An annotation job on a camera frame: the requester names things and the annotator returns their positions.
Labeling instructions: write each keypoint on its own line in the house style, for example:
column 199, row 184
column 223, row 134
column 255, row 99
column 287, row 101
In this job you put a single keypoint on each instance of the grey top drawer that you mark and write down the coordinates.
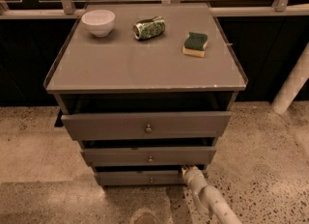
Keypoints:
column 126, row 126

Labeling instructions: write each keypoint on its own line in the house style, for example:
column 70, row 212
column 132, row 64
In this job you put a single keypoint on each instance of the white ceramic bowl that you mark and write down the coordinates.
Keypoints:
column 99, row 22

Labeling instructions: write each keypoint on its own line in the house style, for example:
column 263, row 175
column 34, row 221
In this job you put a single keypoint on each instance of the grey middle drawer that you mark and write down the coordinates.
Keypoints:
column 149, row 156

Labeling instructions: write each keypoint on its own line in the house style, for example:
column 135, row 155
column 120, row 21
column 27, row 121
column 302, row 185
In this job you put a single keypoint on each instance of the grey drawer cabinet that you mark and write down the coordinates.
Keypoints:
column 119, row 74

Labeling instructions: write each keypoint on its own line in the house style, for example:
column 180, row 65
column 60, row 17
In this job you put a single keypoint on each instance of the green yellow sponge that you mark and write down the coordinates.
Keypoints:
column 195, row 44

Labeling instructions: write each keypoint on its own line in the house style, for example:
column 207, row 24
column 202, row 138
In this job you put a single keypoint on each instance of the grey drawer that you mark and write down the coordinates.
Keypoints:
column 139, row 178
column 149, row 156
column 126, row 126

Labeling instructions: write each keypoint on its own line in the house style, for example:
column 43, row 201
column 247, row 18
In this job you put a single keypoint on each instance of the crushed green soda can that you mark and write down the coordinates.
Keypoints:
column 149, row 28

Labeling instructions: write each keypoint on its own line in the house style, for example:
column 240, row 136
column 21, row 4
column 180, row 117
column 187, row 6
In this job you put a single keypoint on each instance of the grey bottom drawer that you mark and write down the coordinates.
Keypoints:
column 139, row 178

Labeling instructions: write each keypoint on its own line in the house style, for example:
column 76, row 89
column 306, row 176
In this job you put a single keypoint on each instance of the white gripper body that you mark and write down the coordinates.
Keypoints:
column 192, row 175

